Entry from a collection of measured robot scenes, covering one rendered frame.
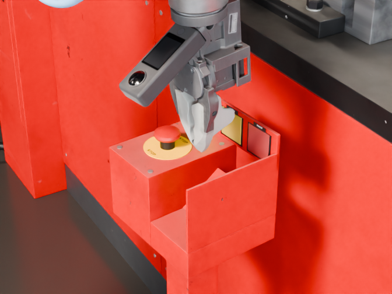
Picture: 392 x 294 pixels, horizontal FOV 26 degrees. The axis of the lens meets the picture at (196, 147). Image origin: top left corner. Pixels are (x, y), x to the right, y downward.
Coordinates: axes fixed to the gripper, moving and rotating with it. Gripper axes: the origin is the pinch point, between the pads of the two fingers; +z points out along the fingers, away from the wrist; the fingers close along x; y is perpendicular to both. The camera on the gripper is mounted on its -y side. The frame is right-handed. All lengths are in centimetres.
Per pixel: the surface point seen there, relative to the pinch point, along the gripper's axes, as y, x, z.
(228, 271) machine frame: 22, 25, 54
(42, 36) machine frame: 30, 114, 36
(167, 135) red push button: 0.9, 8.6, 3.0
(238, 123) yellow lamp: 10.0, 3.4, 2.5
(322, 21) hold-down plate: 32.7, 9.9, -3.8
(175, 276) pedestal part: -2.4, 5.3, 26.5
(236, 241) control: 2.3, -4.9, 15.3
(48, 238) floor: 12, 96, 85
